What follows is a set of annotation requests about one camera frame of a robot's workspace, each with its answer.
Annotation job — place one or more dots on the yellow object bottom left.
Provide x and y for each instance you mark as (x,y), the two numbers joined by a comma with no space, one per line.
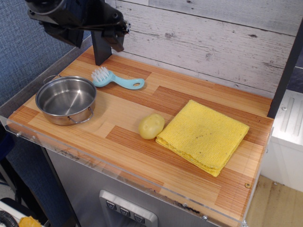
(29,222)

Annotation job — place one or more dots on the dark upright post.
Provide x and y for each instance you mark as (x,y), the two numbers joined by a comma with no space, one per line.
(102,50)
(288,70)

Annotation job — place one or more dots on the dark right upright post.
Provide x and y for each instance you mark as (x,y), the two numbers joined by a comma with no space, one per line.
(288,70)

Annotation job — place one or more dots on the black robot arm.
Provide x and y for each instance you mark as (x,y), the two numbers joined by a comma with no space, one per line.
(66,20)

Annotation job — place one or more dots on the white ribbed side cabinet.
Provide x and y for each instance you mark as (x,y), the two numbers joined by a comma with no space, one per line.
(283,160)

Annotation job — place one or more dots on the folded yellow cloth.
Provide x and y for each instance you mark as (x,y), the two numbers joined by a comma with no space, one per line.
(203,137)

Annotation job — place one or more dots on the light blue scrub brush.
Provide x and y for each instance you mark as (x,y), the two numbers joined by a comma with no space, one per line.
(102,77)

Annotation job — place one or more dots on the stainless steel pot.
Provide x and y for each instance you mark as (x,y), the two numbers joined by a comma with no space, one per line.
(67,100)

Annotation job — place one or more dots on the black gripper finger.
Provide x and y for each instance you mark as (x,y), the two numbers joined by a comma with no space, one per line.
(114,39)
(68,36)

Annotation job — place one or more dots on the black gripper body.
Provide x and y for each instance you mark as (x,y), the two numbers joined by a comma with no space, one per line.
(78,14)

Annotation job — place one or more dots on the dark left upright post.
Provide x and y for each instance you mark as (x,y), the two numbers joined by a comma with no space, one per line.
(102,50)

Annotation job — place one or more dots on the silver dispenser button panel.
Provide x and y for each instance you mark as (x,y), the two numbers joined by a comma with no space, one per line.
(123,213)

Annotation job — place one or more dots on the yellow potato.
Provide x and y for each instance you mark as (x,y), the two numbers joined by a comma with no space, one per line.
(151,126)

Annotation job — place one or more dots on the grey metal side rail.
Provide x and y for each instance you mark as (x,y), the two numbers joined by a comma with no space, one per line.
(31,88)

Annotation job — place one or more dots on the clear acrylic edge guard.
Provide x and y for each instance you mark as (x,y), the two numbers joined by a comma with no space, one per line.
(155,170)

